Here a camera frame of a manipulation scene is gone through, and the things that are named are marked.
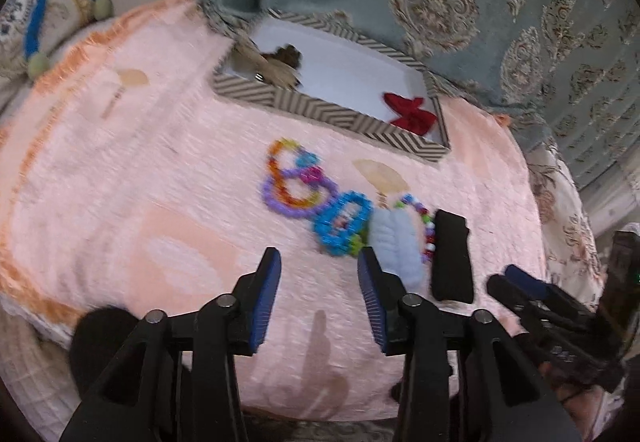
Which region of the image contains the beige fan earring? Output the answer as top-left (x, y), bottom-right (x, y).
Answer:
top-left (100, 69), bottom-right (150, 120)
top-left (352, 159), bottom-right (407, 209)

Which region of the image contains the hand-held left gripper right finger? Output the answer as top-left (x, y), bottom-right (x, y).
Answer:
top-left (357, 247), bottom-right (583, 442)

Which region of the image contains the black headband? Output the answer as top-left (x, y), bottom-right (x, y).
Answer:
top-left (430, 209), bottom-right (475, 303)

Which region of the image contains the brown scrunchie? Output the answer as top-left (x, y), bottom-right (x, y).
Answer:
top-left (264, 44), bottom-right (304, 72)

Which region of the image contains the green and blue plush toy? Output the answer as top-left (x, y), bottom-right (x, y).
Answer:
top-left (24, 0), bottom-right (115, 80)

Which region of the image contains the red ribbon bow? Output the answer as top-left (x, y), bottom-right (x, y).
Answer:
top-left (382, 92), bottom-right (437, 137)

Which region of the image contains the white multicolour bead bracelet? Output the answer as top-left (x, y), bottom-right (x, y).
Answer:
top-left (394, 194), bottom-right (441, 265)

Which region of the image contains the striped cardboard box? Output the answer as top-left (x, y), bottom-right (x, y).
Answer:
top-left (210, 9), bottom-right (452, 164)

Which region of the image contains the beige spotted bow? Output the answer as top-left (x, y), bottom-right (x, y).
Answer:
top-left (231, 38), bottom-right (303, 90)

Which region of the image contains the floral bed sheet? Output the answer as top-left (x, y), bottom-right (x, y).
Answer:
top-left (522, 142), bottom-right (608, 307)

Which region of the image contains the pink fringed blanket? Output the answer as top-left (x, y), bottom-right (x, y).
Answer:
top-left (0, 0), bottom-right (548, 423)

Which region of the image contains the person's right hand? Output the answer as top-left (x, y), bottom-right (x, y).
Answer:
top-left (539, 361), bottom-right (613, 430)

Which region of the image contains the white fluffy scrunchie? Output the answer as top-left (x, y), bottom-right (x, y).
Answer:
top-left (369, 209), bottom-right (426, 289)

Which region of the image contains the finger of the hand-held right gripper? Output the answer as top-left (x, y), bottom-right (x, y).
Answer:
top-left (504, 264), bottom-right (566, 310)
top-left (486, 274), bottom-right (543, 323)

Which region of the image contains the purple bead bracelet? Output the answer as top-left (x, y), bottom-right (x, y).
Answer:
top-left (261, 168), bottom-right (337, 219)

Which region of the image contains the rainbow bead bracelet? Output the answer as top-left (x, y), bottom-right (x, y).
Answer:
top-left (266, 138), bottom-right (321, 209)

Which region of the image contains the cream patterned pillow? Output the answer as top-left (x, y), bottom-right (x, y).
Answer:
top-left (0, 0), bottom-right (103, 90)

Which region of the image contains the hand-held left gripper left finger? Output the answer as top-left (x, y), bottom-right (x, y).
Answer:
top-left (60, 247), bottom-right (282, 442)

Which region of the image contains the blue bead bracelet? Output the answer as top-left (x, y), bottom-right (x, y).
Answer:
top-left (313, 190), bottom-right (375, 257)

